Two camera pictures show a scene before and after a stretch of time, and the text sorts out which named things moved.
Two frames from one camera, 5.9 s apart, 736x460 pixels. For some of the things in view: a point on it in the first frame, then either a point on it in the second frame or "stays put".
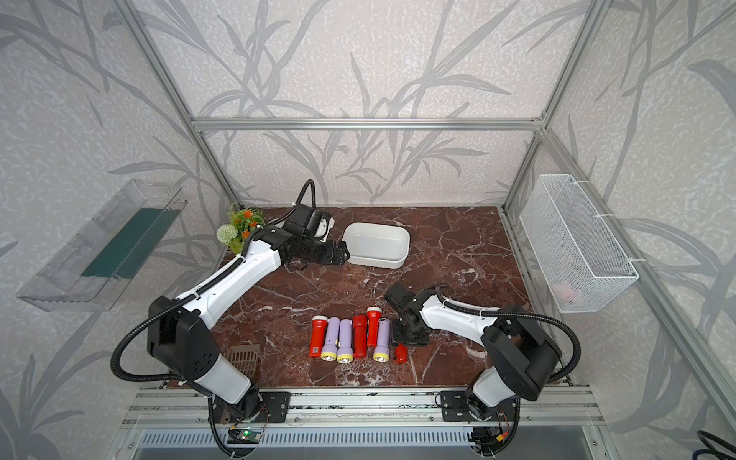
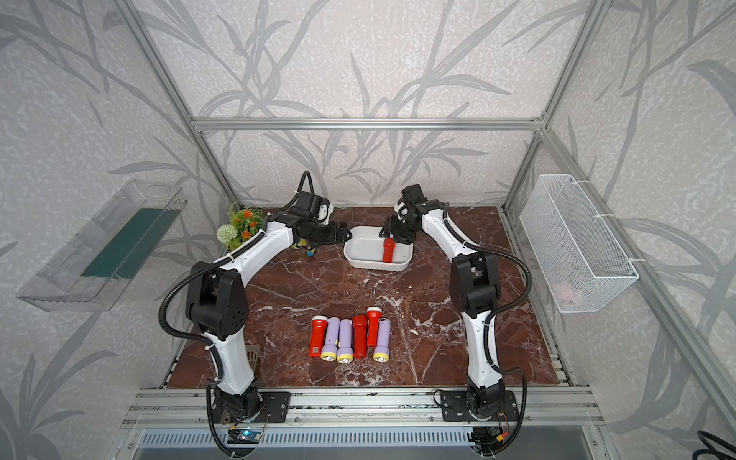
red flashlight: [318, 327] stays put
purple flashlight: [381, 349] stays put
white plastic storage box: [377, 245] stays put
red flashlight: [374, 314] stays put
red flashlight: [402, 354] to [389, 244]
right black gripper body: [400, 333] to [401, 229]
